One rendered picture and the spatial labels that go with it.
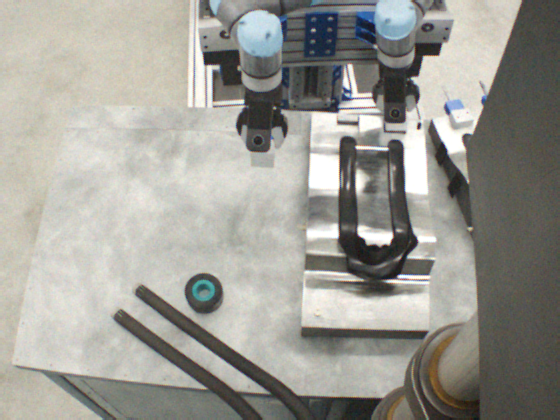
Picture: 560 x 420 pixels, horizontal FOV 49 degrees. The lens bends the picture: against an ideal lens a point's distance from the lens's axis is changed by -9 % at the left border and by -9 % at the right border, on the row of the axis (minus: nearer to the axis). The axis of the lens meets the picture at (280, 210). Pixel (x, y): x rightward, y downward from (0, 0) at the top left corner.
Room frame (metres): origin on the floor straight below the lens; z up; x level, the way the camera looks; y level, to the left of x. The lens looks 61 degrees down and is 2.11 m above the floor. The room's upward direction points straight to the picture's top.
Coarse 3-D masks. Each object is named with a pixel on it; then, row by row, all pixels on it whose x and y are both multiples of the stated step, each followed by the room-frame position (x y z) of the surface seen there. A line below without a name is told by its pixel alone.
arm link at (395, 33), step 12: (384, 0) 0.88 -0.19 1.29; (396, 0) 0.88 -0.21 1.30; (408, 0) 0.88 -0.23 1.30; (384, 12) 0.85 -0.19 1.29; (396, 12) 0.85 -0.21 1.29; (408, 12) 0.85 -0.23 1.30; (420, 12) 0.88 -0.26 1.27; (384, 24) 0.83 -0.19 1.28; (396, 24) 0.83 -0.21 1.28; (408, 24) 0.83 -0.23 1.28; (384, 36) 0.83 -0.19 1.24; (396, 36) 0.83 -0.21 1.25; (408, 36) 0.83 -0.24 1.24; (384, 48) 0.84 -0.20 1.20; (396, 48) 0.83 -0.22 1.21; (408, 48) 0.84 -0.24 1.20
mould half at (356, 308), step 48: (336, 144) 0.83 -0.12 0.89; (384, 144) 0.83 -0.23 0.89; (336, 192) 0.71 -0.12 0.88; (384, 192) 0.71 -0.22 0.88; (336, 240) 0.57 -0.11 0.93; (384, 240) 0.57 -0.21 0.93; (432, 240) 0.57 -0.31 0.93; (336, 288) 0.50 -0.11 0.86; (384, 288) 0.50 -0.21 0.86; (336, 336) 0.42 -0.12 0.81; (384, 336) 0.41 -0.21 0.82
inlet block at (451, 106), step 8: (448, 96) 1.00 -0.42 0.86; (448, 104) 0.97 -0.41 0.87; (456, 104) 0.97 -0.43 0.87; (448, 112) 0.95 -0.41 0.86; (456, 112) 0.94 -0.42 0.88; (464, 112) 0.94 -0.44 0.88; (456, 120) 0.91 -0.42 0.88; (464, 120) 0.91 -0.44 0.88; (472, 120) 0.92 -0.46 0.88; (456, 128) 0.91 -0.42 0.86
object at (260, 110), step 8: (272, 96) 0.78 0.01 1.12; (248, 104) 0.77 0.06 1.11; (256, 104) 0.77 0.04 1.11; (264, 104) 0.77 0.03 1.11; (272, 104) 0.77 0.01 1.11; (248, 112) 0.76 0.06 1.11; (256, 112) 0.76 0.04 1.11; (264, 112) 0.76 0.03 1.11; (272, 112) 0.76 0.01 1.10; (248, 120) 0.74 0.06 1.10; (256, 120) 0.74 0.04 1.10; (264, 120) 0.74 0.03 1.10; (248, 128) 0.73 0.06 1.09; (256, 128) 0.73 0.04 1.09; (264, 128) 0.73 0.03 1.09; (248, 136) 0.72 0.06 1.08; (256, 136) 0.72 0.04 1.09; (264, 136) 0.72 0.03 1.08; (248, 144) 0.70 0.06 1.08; (256, 144) 0.70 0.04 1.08; (264, 144) 0.70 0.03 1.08; (256, 152) 0.70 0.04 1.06; (264, 152) 0.69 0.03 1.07
